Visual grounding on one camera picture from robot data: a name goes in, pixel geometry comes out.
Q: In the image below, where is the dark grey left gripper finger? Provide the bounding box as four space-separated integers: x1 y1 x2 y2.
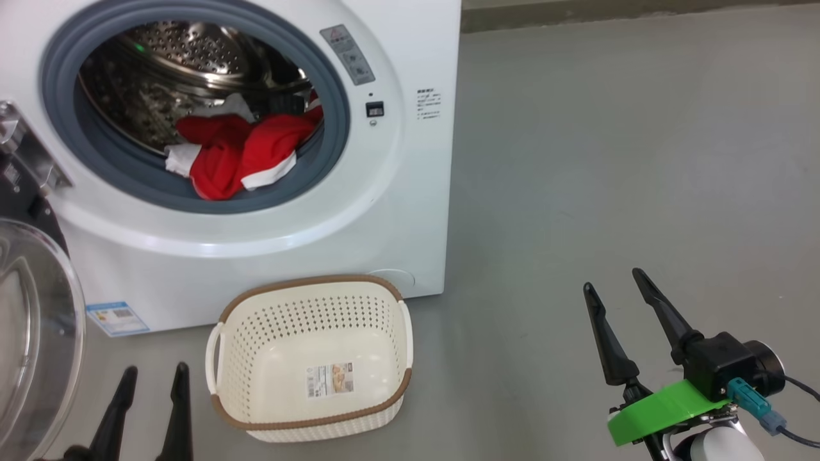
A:
156 362 193 461
63 366 138 461

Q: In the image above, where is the red and white garment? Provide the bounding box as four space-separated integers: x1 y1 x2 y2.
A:
165 90 324 201

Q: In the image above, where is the paper product label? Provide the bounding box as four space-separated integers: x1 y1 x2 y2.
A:
306 362 354 399

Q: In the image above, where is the washing machine door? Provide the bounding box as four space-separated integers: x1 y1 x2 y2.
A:
0 101 87 461

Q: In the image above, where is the thin black cable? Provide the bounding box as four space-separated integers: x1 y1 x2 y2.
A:
783 375 820 403
780 428 820 449

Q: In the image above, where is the teal cable connector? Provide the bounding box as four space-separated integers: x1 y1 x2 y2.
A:
727 378 787 436

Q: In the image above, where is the grey warning sticker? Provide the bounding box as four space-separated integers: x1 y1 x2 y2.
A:
319 24 376 86

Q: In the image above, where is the cream perforated laundry basket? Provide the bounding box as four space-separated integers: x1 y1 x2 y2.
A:
205 275 414 444

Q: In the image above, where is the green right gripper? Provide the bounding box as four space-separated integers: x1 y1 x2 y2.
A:
583 268 741 461

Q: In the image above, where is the blue energy label sticker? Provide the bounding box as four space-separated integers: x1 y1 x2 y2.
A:
86 301 151 338

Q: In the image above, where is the white washing machine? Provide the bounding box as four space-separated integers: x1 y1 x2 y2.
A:
0 0 462 334

